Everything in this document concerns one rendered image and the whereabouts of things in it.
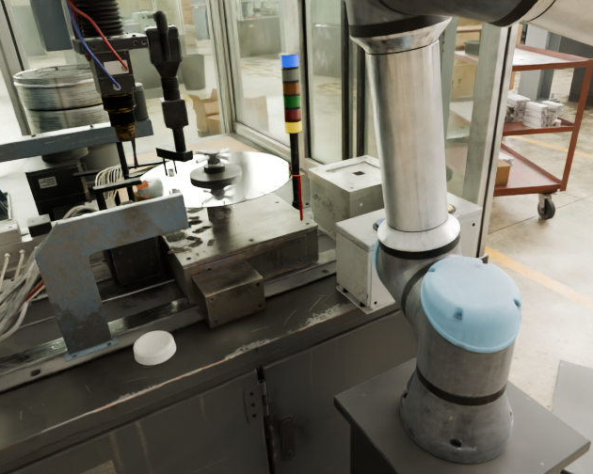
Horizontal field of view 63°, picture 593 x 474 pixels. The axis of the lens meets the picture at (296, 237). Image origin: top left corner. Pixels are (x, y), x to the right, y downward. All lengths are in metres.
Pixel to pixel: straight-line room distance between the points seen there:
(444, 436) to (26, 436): 0.59
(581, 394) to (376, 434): 1.32
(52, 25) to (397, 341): 0.93
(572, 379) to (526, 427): 1.25
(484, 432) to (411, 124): 0.40
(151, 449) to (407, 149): 0.66
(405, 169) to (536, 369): 1.51
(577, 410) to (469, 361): 1.31
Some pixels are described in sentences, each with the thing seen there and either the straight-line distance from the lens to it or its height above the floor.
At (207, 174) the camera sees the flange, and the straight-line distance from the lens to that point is 1.04.
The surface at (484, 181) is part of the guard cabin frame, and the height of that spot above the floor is 0.93.
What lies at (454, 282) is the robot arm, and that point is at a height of 0.98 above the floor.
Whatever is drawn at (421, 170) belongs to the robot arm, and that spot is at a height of 1.09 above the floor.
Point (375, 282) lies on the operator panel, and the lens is 0.90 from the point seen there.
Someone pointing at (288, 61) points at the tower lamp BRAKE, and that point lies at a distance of 1.22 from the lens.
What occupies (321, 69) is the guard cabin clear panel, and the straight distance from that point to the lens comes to 1.49.
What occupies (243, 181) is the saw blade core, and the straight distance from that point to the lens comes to 1.01.
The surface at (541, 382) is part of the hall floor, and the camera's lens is 2.00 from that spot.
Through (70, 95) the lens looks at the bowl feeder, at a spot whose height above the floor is 1.05.
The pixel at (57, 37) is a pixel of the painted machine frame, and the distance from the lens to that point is 1.07.
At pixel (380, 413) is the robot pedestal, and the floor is 0.75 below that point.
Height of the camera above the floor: 1.31
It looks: 28 degrees down
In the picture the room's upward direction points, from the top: 3 degrees counter-clockwise
